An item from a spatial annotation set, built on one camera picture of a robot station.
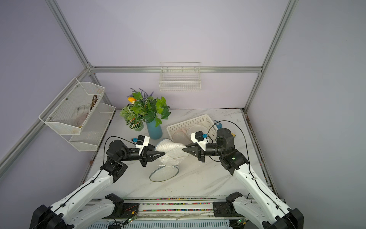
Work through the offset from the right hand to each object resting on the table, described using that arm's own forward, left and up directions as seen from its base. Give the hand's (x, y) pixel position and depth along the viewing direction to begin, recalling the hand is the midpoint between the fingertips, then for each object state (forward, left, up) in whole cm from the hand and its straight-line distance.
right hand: (185, 149), depth 66 cm
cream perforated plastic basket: (+40, -14, -24) cm, 48 cm away
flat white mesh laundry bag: (+32, -7, -25) cm, 41 cm away
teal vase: (+29, +23, -25) cm, 45 cm away
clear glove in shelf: (+23, +59, +3) cm, 63 cm away
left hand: (-2, +10, 0) cm, 10 cm away
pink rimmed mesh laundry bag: (+23, +3, -24) cm, 33 cm away
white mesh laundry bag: (-5, +9, -10) cm, 14 cm away
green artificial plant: (+24, +23, +5) cm, 34 cm away
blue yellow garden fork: (+36, -26, -27) cm, 52 cm away
